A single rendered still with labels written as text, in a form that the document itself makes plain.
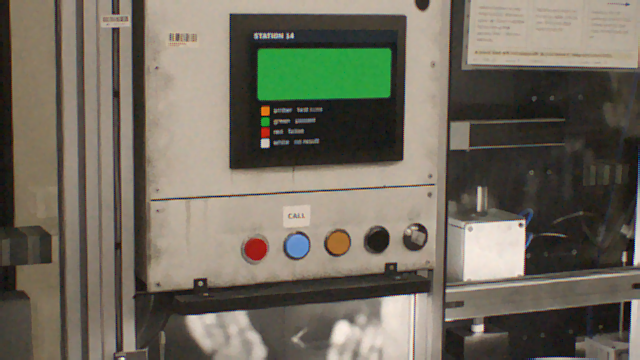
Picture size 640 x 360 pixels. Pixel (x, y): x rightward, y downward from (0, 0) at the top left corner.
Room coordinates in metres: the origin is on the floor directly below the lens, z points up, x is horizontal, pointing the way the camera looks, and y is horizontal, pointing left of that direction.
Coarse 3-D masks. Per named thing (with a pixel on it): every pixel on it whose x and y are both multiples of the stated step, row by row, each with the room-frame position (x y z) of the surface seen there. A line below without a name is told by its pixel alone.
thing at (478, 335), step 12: (480, 324) 2.00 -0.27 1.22; (456, 336) 1.98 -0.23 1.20; (468, 336) 1.97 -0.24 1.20; (480, 336) 1.97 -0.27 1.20; (492, 336) 1.98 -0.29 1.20; (504, 336) 1.99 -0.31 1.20; (456, 348) 1.98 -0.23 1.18; (468, 348) 1.96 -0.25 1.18; (480, 348) 1.97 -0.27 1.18; (492, 348) 1.98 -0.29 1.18; (504, 348) 1.99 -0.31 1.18
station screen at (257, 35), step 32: (256, 32) 1.59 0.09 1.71; (288, 32) 1.61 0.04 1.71; (320, 32) 1.62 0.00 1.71; (352, 32) 1.64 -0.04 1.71; (384, 32) 1.66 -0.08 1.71; (256, 64) 1.59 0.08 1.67; (256, 96) 1.59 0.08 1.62; (384, 96) 1.66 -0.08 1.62; (256, 128) 1.59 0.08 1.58; (288, 128) 1.61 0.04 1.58; (320, 128) 1.63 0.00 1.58; (352, 128) 1.64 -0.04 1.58; (384, 128) 1.66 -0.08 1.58
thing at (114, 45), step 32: (128, 0) 1.56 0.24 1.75; (128, 32) 1.56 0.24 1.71; (128, 64) 1.56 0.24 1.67; (128, 96) 1.55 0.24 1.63; (128, 128) 1.55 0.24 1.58; (128, 160) 1.55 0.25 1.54; (128, 192) 1.55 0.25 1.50; (128, 224) 1.55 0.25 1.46; (128, 256) 1.55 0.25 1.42; (128, 288) 1.55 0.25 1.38; (128, 320) 1.55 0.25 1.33; (608, 352) 2.08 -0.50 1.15
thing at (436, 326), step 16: (448, 0) 1.74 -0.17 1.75; (448, 16) 1.74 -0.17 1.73; (448, 32) 1.74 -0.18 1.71; (448, 48) 1.74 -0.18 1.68; (448, 64) 1.74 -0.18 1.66; (416, 304) 1.72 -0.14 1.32; (416, 320) 1.72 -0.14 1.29; (432, 320) 1.73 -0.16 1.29; (416, 336) 1.72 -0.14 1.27; (432, 336) 1.73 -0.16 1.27; (416, 352) 1.72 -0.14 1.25; (432, 352) 1.73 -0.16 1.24
